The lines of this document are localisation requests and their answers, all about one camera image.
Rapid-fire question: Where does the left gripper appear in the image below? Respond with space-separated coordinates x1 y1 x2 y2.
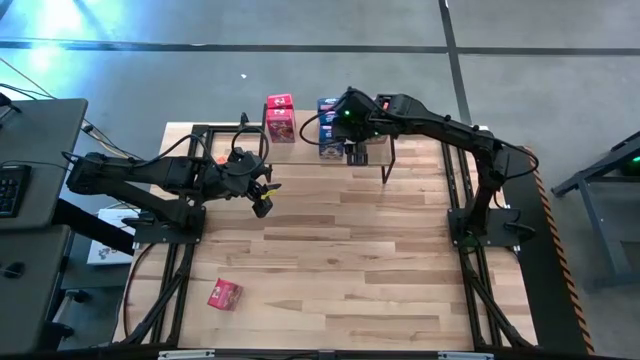
214 148 282 220

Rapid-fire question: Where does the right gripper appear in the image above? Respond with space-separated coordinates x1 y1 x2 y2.
332 88 376 167

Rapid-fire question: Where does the white printed box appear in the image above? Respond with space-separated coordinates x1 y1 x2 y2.
86 207 141 266

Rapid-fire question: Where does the black desk beam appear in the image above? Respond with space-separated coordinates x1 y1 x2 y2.
52 198 137 257

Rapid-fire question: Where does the grey desk surface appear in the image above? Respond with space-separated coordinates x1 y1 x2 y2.
0 224 72 355
0 98 89 231

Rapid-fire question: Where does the black mat hazard stripe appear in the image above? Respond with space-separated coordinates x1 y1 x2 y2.
492 144 597 356

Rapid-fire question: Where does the grey metal cart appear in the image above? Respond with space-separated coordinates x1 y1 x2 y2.
550 130 640 291

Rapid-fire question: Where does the black keyboard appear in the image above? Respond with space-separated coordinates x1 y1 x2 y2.
0 163 32 219

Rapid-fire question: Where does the black device green light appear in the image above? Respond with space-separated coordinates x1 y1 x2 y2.
619 149 640 177

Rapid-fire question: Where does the wooden shelf black metal frame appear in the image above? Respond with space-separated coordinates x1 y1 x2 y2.
257 103 397 185

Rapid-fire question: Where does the black metal table frame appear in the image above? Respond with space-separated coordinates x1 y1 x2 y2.
119 123 539 351

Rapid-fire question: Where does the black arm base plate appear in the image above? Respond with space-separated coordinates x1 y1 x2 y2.
133 208 206 245
448 207 522 250

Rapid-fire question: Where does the silver metal bracket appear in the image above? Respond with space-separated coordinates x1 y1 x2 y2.
157 349 216 360
438 351 495 360

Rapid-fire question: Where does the black cable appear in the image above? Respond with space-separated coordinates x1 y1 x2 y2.
0 56 156 169

